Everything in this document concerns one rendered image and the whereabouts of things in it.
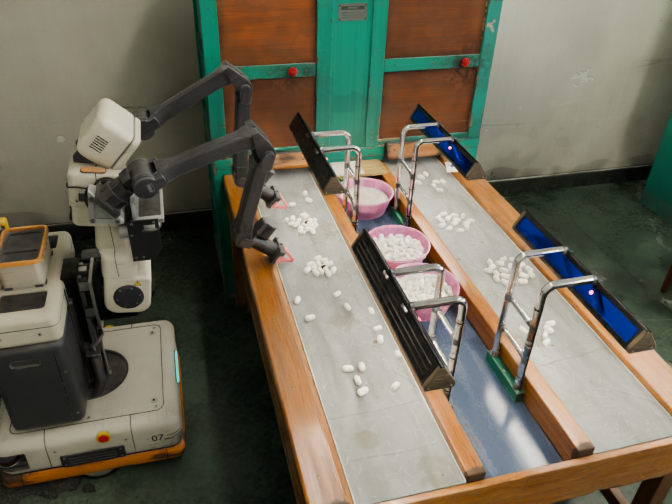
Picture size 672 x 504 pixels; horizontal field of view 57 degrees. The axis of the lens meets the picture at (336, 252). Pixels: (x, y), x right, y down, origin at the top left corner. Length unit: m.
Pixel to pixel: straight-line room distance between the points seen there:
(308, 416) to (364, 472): 0.22
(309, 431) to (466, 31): 2.03
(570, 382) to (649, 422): 0.24
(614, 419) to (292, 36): 1.94
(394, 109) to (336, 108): 0.29
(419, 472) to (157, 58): 2.65
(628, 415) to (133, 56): 2.88
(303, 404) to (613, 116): 3.56
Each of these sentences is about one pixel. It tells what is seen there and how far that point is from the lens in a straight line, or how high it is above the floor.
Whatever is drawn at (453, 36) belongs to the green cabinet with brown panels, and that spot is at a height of 1.36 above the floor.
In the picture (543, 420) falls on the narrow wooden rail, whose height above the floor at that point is 0.71.
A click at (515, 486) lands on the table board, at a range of 1.81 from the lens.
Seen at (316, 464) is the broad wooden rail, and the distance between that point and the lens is 1.70.
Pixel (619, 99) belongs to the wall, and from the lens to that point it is 4.82.
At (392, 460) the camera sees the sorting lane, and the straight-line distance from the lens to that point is 1.75.
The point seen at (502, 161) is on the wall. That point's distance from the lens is 4.51.
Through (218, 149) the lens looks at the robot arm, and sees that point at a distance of 1.94.
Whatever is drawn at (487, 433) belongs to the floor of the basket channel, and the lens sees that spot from 1.95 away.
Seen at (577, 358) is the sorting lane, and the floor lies 0.74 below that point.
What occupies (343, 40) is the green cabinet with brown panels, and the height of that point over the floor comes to 1.36.
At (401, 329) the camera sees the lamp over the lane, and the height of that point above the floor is 1.07.
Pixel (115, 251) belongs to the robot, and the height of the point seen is 0.90.
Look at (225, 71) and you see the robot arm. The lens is 2.27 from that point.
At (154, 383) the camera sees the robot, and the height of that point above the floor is 0.28.
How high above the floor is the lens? 2.12
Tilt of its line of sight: 34 degrees down
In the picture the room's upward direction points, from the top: 2 degrees clockwise
